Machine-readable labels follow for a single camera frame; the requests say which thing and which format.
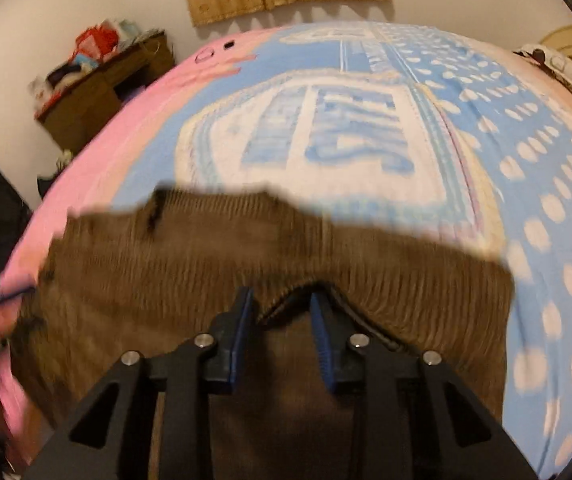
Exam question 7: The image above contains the black cloth on desk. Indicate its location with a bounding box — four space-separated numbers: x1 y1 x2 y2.
47 62 86 87

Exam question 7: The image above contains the pink and blue printed blanket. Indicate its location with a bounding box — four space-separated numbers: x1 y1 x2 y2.
0 20 572 480

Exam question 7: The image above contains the light blue packet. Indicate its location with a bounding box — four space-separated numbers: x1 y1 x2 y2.
115 19 140 41

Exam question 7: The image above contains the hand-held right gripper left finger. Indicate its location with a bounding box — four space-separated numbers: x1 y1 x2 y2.
26 287 256 480

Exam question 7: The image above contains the dark item on floor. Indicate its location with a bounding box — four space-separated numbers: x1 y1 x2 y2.
36 150 74 197

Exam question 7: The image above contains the brown wooden desk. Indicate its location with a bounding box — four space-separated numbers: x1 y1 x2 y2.
34 31 176 153

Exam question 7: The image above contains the white card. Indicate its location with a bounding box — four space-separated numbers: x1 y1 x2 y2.
28 77 53 107

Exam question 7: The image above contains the brown striped knit garment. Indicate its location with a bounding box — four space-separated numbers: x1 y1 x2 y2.
11 187 517 480

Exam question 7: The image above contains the white dotted pillow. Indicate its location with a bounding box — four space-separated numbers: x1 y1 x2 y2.
513 44 572 127

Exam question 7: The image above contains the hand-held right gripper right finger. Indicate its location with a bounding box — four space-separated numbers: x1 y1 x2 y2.
308 290 539 480

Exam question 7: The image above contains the red gift bag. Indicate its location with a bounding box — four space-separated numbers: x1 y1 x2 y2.
74 24 119 58

